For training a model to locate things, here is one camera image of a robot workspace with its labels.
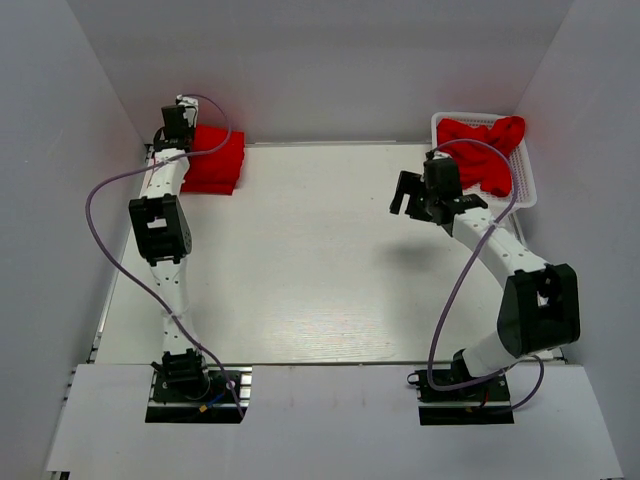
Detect red t-shirt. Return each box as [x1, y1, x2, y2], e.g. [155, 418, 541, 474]
[190, 125, 245, 171]
[181, 164, 241, 195]

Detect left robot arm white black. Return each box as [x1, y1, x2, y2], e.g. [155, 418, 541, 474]
[129, 95, 212, 400]

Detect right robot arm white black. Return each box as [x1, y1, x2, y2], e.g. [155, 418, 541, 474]
[390, 150, 581, 399]

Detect crumpled red t-shirts in basket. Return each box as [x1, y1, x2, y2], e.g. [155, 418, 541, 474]
[436, 116, 526, 198]

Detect white plastic basket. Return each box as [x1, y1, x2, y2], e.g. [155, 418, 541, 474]
[431, 112, 537, 210]

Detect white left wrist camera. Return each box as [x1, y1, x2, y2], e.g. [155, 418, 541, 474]
[175, 94, 199, 118]

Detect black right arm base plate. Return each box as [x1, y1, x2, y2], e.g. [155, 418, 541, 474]
[407, 369, 514, 426]

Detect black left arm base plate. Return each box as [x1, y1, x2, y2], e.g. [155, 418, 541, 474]
[145, 367, 252, 425]

